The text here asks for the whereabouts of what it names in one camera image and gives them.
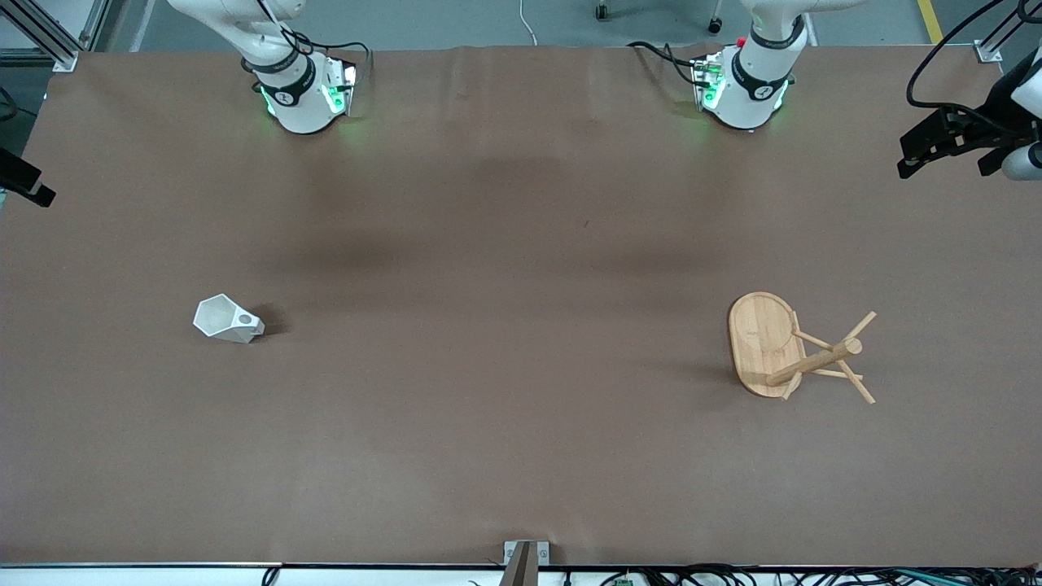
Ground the white faceted cup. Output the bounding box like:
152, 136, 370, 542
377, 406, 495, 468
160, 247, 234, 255
193, 294, 266, 344

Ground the wooden cup rack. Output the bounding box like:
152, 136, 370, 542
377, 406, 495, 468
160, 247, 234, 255
727, 291, 878, 406

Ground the brown table cover sheet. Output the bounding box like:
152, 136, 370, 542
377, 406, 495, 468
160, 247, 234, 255
0, 45, 1042, 568

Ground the aluminium frame post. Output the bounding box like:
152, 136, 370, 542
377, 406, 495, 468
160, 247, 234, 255
974, 0, 1042, 64
0, 0, 111, 72

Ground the black left arm base cable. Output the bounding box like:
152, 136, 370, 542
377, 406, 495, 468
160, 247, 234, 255
627, 41, 703, 87

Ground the black arm base cable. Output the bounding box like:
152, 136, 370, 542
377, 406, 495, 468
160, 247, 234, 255
627, 41, 703, 87
309, 39, 373, 82

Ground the black right arm base cable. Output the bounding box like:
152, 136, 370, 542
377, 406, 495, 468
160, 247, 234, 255
309, 39, 373, 82

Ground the black cable bundle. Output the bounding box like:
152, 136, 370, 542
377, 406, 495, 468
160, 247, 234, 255
570, 563, 1042, 586

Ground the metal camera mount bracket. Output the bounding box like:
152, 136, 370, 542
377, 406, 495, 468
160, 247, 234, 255
503, 540, 550, 586

